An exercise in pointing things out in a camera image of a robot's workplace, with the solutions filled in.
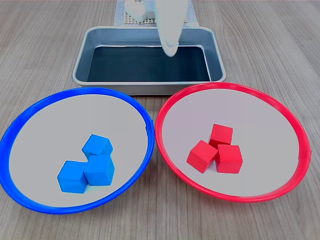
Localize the steel tray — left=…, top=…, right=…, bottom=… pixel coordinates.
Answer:
left=72, top=25, right=227, bottom=96

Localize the blue-rimmed white plate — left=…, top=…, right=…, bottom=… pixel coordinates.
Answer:
left=0, top=86, right=155, bottom=215

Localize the black mat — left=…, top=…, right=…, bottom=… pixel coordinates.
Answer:
left=86, top=45, right=212, bottom=83

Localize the red-rimmed white plate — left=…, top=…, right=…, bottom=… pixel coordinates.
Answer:
left=154, top=82, right=313, bottom=204

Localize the red cube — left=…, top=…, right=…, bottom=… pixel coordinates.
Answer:
left=214, top=144, right=244, bottom=174
left=186, top=139, right=219, bottom=174
left=208, top=123, right=234, bottom=149

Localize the blue cube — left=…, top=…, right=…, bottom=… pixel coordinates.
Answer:
left=83, top=154, right=115, bottom=187
left=81, top=134, right=114, bottom=159
left=57, top=160, right=89, bottom=194

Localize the pale perforated plate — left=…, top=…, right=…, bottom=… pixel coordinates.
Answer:
left=123, top=10, right=189, bottom=25

